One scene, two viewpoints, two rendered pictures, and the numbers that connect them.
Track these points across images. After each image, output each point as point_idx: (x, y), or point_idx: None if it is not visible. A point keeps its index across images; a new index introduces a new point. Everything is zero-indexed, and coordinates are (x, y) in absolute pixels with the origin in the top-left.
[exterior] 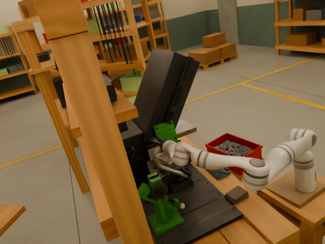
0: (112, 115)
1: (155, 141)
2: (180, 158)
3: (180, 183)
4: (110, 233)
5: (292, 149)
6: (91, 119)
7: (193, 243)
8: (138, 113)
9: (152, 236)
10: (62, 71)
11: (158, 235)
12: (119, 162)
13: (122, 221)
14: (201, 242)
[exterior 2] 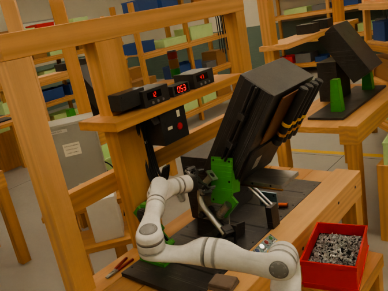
0: (22, 119)
1: (185, 171)
2: (148, 191)
3: (213, 236)
4: None
5: (215, 251)
6: (14, 116)
7: (144, 286)
8: None
9: None
10: (0, 82)
11: (141, 260)
12: (30, 153)
13: (38, 198)
14: (148, 290)
